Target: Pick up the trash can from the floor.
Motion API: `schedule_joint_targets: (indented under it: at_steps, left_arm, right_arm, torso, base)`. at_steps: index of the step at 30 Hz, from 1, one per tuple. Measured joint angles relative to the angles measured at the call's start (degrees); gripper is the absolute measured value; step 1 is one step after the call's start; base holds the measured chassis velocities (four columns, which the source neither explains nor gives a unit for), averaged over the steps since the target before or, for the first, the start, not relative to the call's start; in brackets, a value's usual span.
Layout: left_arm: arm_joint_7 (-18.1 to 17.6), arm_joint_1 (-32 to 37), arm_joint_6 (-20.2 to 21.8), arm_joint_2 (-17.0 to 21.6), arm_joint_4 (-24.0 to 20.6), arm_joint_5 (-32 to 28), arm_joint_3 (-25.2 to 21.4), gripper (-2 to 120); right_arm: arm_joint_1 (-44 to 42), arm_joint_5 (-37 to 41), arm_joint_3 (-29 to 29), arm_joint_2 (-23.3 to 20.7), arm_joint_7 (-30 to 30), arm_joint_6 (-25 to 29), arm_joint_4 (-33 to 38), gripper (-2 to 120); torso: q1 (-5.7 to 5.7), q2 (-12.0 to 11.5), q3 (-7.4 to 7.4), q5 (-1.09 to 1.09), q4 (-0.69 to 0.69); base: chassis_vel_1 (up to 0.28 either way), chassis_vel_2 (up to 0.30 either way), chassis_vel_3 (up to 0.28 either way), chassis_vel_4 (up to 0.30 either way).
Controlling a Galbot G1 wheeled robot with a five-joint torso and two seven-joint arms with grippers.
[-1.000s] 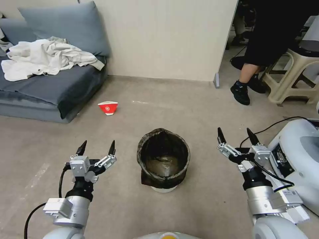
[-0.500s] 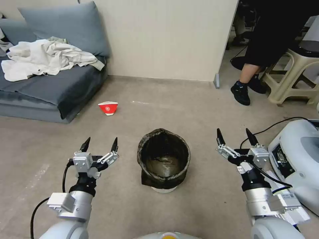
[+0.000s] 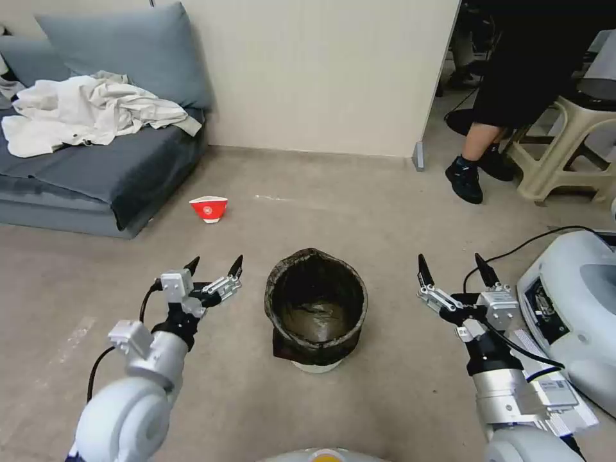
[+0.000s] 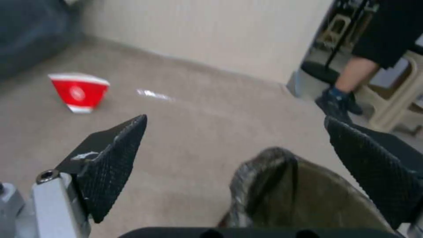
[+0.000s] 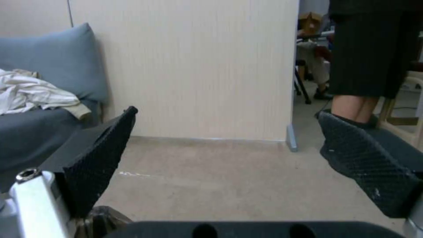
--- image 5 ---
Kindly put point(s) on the black tripod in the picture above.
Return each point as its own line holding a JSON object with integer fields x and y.
{"x": 302, "y": 86}

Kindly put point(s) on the beige cloth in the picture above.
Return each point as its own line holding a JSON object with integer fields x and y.
{"x": 79, "y": 110}

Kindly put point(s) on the seated person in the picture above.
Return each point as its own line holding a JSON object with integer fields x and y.
{"x": 318, "y": 67}

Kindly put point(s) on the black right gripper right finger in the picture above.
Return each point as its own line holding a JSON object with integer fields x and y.
{"x": 360, "y": 158}

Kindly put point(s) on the grey partition foot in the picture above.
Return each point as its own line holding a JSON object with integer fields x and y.
{"x": 292, "y": 138}

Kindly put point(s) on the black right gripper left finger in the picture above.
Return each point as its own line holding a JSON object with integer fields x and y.
{"x": 96, "y": 158}

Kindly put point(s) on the cardboard box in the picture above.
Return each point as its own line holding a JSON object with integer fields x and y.
{"x": 310, "y": 21}

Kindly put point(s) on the white crumpled cloth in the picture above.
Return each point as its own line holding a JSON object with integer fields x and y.
{"x": 29, "y": 91}

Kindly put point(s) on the beige plastic stool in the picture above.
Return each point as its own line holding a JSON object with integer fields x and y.
{"x": 391, "y": 116}

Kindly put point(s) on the standing person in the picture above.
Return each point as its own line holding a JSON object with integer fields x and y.
{"x": 363, "y": 49}

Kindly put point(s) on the blue cushion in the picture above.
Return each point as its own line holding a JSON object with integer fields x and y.
{"x": 62, "y": 54}

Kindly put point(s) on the white power strip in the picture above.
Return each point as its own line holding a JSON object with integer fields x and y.
{"x": 411, "y": 86}

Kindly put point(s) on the blue sofa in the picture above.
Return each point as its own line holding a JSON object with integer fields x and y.
{"x": 29, "y": 138}

